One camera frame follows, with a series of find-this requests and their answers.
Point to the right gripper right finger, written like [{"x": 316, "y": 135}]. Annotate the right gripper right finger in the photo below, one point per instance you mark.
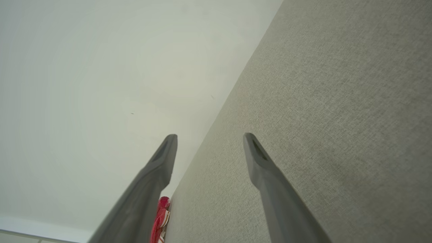
[{"x": 287, "y": 216}]

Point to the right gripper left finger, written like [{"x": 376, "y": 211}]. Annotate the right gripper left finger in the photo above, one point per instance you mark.
[{"x": 141, "y": 209}]

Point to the red basketball jersey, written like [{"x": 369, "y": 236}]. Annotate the red basketball jersey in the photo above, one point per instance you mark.
[{"x": 158, "y": 222}]

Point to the grey fabric sofa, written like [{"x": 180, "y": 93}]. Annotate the grey fabric sofa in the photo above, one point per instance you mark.
[{"x": 337, "y": 101}]

